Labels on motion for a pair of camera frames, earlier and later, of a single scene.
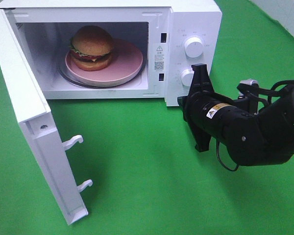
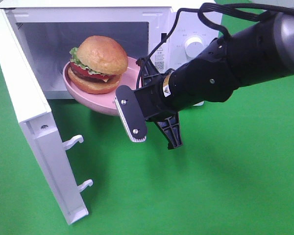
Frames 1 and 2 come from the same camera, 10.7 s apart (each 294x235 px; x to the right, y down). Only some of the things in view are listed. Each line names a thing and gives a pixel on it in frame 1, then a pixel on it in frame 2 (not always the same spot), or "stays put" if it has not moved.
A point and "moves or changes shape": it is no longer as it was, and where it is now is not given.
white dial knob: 193,47 stays put
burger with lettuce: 91,48 moves or changes shape
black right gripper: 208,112 to 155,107
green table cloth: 139,154 stays put
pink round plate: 126,64 to 107,100
